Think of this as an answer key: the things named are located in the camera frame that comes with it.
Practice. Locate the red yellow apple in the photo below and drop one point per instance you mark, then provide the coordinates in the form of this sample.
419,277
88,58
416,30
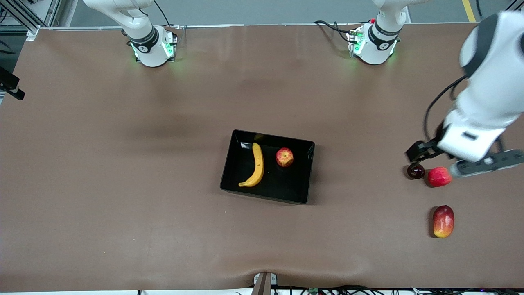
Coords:
284,157

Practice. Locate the black plastic box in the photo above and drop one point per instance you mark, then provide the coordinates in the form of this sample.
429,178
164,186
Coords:
282,184

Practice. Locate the yellow banana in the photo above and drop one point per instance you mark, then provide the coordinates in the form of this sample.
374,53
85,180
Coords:
258,164

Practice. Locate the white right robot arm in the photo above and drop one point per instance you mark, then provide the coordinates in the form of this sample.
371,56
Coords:
143,41

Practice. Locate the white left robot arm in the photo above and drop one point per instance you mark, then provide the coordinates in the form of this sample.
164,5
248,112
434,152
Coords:
499,82

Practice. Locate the dark red plum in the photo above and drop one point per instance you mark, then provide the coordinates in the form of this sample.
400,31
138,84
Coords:
415,171

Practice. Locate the red round fruit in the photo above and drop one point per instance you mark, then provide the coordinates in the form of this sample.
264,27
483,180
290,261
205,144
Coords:
439,177

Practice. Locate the red yellow mango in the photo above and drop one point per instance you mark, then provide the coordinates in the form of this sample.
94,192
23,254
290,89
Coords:
444,221

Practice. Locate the aluminium frame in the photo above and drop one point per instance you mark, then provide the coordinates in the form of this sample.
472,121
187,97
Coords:
20,14

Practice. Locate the brown table edge bracket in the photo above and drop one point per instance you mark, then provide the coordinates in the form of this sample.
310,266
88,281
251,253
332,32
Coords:
262,284

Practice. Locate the silver table edge rail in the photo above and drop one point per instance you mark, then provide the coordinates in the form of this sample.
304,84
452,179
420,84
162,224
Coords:
213,26

